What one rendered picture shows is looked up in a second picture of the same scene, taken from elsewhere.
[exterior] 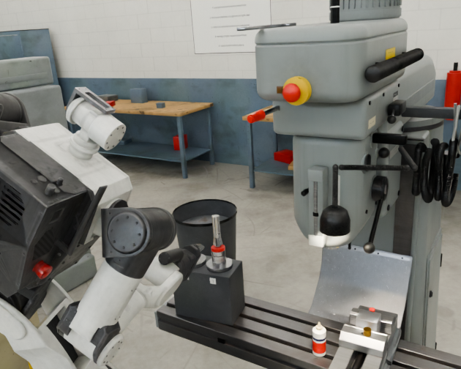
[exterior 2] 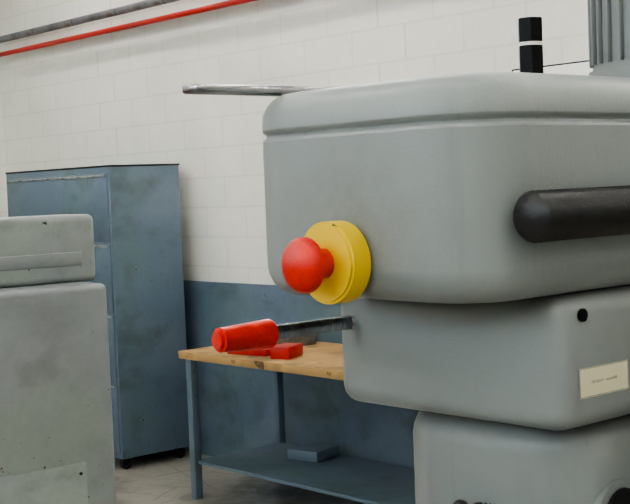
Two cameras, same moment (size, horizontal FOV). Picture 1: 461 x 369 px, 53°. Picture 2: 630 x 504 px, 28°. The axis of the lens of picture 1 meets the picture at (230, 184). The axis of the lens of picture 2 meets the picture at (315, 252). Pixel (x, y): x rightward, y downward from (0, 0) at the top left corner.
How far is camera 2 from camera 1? 42 cm
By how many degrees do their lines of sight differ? 22
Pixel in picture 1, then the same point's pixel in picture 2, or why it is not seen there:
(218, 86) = not seen: hidden behind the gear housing
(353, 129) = (532, 396)
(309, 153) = (444, 467)
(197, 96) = not seen: hidden behind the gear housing
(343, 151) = (529, 469)
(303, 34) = (350, 103)
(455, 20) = not seen: outside the picture
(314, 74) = (376, 214)
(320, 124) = (450, 374)
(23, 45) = (112, 200)
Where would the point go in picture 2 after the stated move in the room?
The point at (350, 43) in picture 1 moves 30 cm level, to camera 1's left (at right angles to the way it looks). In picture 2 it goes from (465, 125) to (59, 146)
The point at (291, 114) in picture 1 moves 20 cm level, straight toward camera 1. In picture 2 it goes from (381, 342) to (275, 381)
